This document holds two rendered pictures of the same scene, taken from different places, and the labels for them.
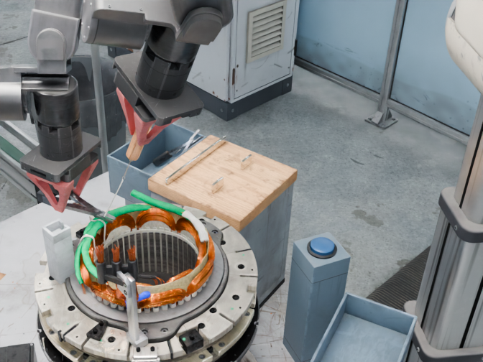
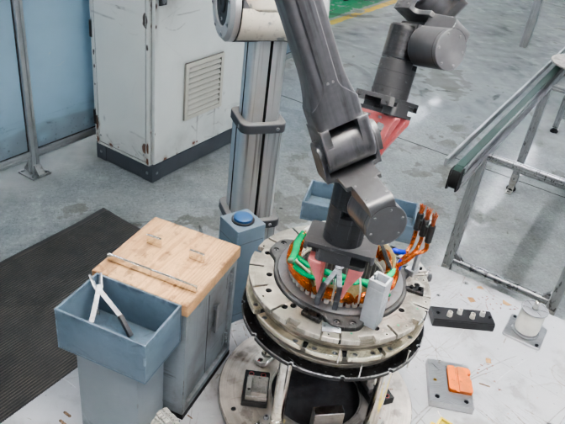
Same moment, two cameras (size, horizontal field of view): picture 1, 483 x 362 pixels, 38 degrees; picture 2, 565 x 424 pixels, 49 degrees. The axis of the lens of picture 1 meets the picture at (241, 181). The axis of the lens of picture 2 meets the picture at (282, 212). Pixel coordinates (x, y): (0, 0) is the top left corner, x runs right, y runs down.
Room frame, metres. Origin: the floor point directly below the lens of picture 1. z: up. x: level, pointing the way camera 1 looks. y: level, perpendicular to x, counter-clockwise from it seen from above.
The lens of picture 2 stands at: (1.07, 0.94, 1.75)
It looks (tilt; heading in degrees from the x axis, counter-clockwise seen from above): 32 degrees down; 256
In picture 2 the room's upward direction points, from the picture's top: 8 degrees clockwise
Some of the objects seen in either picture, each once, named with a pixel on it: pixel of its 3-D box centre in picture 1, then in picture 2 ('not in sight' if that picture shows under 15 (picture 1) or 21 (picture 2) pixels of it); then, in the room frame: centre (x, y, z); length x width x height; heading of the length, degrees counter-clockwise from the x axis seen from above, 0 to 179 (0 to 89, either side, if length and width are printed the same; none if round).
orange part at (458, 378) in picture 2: not in sight; (459, 379); (0.43, 0.12, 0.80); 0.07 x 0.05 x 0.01; 72
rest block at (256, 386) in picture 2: not in sight; (256, 386); (0.87, 0.13, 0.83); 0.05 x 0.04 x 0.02; 77
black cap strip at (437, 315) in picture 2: not in sight; (461, 318); (0.34, -0.07, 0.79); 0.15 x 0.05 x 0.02; 170
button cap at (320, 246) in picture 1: (322, 246); (243, 217); (0.88, -0.14, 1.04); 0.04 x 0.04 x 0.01
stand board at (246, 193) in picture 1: (223, 179); (170, 262); (1.04, 0.03, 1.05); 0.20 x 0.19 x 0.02; 57
